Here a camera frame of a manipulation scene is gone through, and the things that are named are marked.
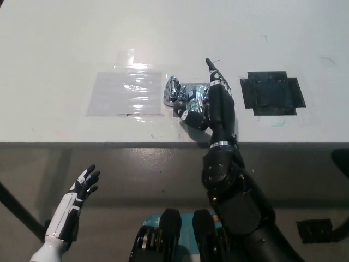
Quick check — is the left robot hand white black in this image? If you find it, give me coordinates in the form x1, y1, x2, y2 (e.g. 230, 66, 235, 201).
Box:
45, 163, 101, 243

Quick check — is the chrome knob faucet handle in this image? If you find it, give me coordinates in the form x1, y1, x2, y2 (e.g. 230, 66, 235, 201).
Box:
163, 75, 182, 103

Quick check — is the black tape patch on table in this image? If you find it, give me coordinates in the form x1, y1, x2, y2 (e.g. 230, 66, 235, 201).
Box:
239, 70, 306, 117

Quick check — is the right robot hand black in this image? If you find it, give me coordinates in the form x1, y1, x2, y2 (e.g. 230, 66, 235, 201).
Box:
176, 57, 238, 150

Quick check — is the grey plastic-covered sheet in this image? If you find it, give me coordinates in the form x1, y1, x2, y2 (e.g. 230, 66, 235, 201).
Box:
86, 70, 164, 117

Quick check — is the chrome faucet body with spout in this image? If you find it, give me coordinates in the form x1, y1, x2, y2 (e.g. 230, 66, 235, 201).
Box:
162, 81, 211, 121

